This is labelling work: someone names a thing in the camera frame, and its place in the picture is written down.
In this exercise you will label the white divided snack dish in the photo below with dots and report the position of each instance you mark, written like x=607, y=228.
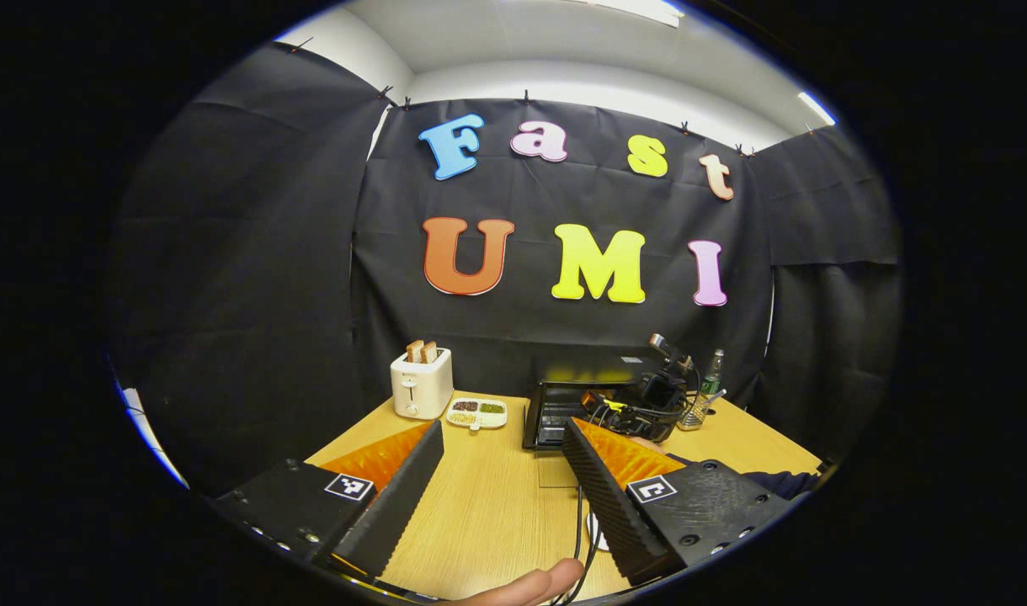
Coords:
x=477, y=412

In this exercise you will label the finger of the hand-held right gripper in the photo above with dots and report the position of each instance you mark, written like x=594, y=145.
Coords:
x=596, y=399

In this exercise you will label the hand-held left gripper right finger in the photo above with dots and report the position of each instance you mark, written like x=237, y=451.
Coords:
x=606, y=497

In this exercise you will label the white toaster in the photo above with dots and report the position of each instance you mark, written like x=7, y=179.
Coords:
x=421, y=387

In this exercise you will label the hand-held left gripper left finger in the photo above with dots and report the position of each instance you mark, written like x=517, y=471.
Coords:
x=391, y=505

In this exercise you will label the silver utensil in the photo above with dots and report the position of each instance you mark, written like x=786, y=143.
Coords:
x=716, y=396

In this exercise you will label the green plastic bottle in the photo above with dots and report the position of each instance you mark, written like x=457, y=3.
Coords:
x=713, y=374

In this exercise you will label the toast slice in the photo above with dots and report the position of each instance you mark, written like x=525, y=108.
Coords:
x=430, y=352
x=414, y=351

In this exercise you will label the black backdrop cloth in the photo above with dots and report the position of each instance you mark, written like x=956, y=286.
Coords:
x=252, y=278

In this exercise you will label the black electric oven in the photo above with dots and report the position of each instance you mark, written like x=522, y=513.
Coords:
x=547, y=412

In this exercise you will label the small ceiling light panel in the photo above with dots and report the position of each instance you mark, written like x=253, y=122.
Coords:
x=816, y=108

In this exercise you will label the large ceiling light panel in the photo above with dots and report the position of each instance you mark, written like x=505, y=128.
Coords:
x=640, y=8

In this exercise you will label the white plate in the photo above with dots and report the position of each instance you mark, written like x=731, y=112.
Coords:
x=596, y=532

